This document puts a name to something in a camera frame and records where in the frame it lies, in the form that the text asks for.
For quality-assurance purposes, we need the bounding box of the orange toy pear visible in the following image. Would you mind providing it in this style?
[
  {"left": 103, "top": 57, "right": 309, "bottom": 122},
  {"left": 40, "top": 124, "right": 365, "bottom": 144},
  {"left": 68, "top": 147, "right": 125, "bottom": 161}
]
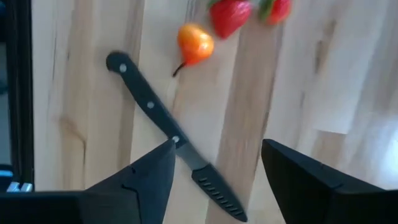
[{"left": 172, "top": 23, "right": 215, "bottom": 78}]

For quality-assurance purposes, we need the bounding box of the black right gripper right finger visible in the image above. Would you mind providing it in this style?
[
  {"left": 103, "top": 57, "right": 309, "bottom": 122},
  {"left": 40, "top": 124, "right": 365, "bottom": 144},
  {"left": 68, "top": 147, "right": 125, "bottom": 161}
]
[{"left": 261, "top": 138, "right": 398, "bottom": 224}]

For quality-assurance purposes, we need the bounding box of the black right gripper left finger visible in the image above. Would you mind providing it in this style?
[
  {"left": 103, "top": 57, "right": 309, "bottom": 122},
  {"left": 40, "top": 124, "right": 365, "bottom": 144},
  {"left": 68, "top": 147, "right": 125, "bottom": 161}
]
[{"left": 83, "top": 139, "right": 177, "bottom": 224}]

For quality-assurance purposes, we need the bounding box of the red toy strawberry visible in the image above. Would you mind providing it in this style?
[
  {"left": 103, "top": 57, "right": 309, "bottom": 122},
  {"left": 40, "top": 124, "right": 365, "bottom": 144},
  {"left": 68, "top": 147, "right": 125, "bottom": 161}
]
[
  {"left": 207, "top": 0, "right": 252, "bottom": 40},
  {"left": 257, "top": 0, "right": 293, "bottom": 26}
]

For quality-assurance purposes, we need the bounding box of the black kitchen knife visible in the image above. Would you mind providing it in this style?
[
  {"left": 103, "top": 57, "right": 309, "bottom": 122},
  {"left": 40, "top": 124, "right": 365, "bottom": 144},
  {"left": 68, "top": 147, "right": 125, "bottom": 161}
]
[{"left": 105, "top": 51, "right": 249, "bottom": 223}]

